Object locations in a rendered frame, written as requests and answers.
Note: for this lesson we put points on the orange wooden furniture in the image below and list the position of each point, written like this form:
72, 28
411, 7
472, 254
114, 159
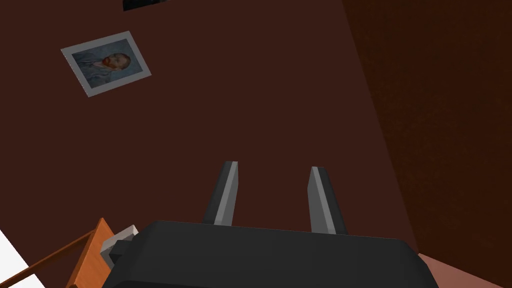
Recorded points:
88, 256

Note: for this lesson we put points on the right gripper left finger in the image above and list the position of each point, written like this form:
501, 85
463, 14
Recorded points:
224, 198

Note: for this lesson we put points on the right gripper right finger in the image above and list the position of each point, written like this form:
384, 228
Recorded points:
323, 204

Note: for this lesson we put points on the framed portrait picture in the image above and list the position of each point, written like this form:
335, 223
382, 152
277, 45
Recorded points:
106, 63

